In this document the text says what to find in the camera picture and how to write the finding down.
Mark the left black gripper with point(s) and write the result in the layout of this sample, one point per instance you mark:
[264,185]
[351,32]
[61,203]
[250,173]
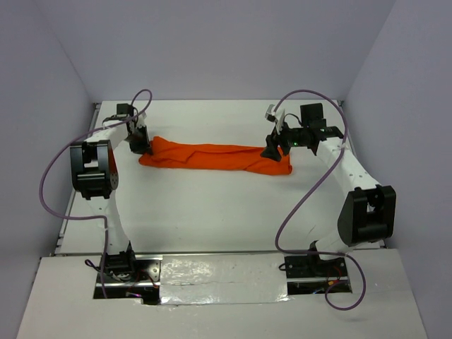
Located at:
[144,147]

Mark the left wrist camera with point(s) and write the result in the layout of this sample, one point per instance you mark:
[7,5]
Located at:
[140,121]

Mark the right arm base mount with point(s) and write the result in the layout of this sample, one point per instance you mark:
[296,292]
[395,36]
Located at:
[308,274]

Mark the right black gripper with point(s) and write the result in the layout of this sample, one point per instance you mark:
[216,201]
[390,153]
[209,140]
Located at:
[273,140]

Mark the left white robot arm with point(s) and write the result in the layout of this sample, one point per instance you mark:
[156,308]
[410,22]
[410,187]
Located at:
[95,176]

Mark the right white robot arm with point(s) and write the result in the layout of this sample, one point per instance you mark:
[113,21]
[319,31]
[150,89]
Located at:
[368,212]

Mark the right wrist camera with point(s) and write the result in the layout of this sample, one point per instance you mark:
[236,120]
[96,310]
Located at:
[277,116]

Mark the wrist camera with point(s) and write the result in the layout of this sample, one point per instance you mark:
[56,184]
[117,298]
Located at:
[140,121]
[277,116]

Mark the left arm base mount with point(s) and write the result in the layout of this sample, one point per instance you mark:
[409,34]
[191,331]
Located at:
[144,284]

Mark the silver foil tape panel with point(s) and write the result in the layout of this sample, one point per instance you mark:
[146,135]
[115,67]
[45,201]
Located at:
[222,279]

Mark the orange t-shirt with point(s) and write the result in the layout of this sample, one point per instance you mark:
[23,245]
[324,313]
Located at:
[171,155]

